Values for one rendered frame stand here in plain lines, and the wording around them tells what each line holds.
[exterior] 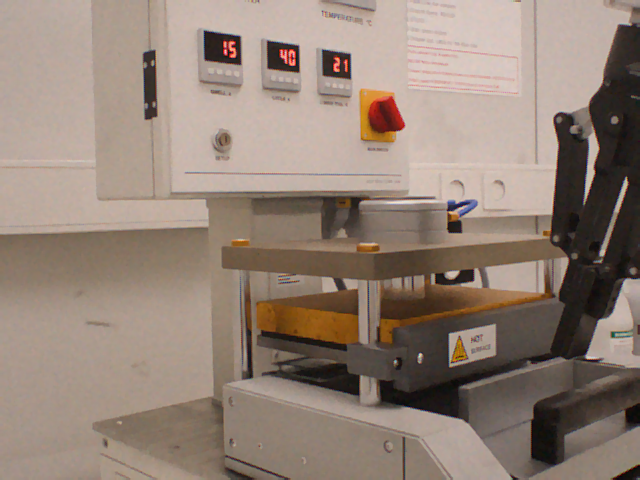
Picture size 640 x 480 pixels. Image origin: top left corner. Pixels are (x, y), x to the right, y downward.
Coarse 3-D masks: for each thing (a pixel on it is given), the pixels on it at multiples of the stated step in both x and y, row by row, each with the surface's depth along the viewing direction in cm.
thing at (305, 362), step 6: (294, 360) 70; (300, 360) 70; (306, 360) 70; (312, 360) 70; (318, 360) 70; (324, 360) 70; (330, 360) 70; (300, 366) 68; (306, 366) 68; (312, 366) 68; (318, 366) 68; (324, 366) 68; (330, 366) 68; (336, 366) 67
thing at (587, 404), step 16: (592, 384) 57; (608, 384) 57; (624, 384) 58; (544, 400) 52; (560, 400) 52; (576, 400) 53; (592, 400) 54; (608, 400) 56; (624, 400) 58; (544, 416) 52; (560, 416) 52; (576, 416) 53; (592, 416) 55; (608, 416) 57; (544, 432) 52; (560, 432) 52; (544, 448) 52; (560, 448) 52
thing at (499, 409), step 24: (552, 360) 65; (480, 384) 57; (504, 384) 59; (528, 384) 62; (552, 384) 64; (480, 408) 57; (504, 408) 59; (528, 408) 62; (480, 432) 57; (504, 432) 59; (528, 432) 59; (576, 432) 58; (600, 432) 58; (624, 432) 58; (504, 456) 53; (528, 456) 53; (576, 456) 53; (600, 456) 55; (624, 456) 58
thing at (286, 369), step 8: (288, 360) 70; (280, 368) 69; (288, 368) 68; (296, 368) 67; (304, 368) 67; (336, 368) 67; (344, 368) 67; (296, 376) 68; (304, 376) 67; (312, 376) 66; (320, 376) 66; (328, 376) 66; (336, 376) 67
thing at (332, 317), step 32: (384, 288) 70; (416, 288) 69; (448, 288) 76; (480, 288) 76; (288, 320) 66; (320, 320) 63; (352, 320) 61; (384, 320) 58; (416, 320) 58; (320, 352) 64
